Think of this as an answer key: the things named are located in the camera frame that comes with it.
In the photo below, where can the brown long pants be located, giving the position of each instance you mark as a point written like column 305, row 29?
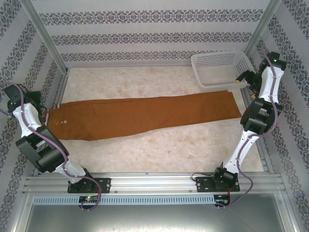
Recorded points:
column 144, row 116

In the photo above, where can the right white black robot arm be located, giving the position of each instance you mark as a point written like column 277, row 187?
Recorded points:
column 266, row 82

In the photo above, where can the white plastic basket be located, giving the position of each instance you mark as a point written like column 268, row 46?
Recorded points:
column 214, row 70

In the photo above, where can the left small circuit board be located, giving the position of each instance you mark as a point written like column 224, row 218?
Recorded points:
column 89, row 199

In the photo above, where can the small circuit board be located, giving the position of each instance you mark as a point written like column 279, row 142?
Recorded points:
column 222, row 201
column 89, row 199

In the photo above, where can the right small circuit board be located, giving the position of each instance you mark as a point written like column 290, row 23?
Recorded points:
column 222, row 201

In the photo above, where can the grey metal sheet panel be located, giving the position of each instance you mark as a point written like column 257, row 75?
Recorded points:
column 154, row 218

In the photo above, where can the aluminium frame post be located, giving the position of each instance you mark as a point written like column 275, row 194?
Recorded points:
column 263, row 26
column 46, row 36

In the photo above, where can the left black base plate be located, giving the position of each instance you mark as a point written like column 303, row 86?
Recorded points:
column 105, row 184

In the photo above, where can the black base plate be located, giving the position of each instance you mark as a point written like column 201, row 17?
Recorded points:
column 105, row 184
column 204, row 184

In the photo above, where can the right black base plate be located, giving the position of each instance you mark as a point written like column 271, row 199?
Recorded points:
column 204, row 184

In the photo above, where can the aluminium mounting rail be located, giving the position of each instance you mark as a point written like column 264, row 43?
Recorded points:
column 154, row 182

